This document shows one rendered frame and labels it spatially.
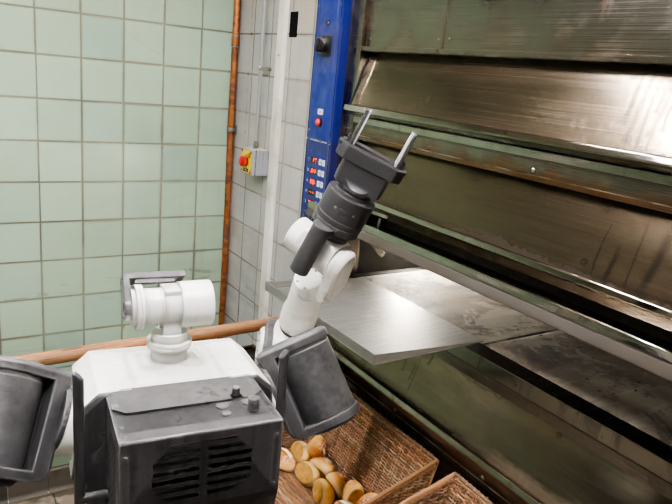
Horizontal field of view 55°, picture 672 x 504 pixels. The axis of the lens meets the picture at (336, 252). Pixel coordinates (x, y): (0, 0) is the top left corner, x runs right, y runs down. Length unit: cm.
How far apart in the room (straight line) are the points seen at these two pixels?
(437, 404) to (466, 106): 78
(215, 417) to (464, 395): 103
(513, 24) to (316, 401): 99
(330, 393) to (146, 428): 31
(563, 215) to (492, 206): 20
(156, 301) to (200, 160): 191
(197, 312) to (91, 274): 187
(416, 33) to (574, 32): 52
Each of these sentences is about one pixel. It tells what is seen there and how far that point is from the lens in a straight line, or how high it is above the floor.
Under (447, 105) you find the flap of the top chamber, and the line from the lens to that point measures 170.
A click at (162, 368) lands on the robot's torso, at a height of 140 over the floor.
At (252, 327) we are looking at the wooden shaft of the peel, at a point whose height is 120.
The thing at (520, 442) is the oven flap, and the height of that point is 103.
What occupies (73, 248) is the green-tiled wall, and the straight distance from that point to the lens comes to 274.
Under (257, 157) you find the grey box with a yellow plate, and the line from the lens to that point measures 251.
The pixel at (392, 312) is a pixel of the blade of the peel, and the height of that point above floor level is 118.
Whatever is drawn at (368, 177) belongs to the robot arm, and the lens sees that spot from 108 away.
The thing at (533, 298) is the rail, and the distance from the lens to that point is 134.
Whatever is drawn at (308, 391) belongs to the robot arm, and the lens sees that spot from 101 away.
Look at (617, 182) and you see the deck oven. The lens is 139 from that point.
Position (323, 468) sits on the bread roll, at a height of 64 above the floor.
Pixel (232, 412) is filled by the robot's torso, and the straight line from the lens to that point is 85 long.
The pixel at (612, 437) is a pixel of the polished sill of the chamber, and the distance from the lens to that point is 147.
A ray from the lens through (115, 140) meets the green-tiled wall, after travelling 269.
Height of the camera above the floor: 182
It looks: 15 degrees down
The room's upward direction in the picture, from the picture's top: 6 degrees clockwise
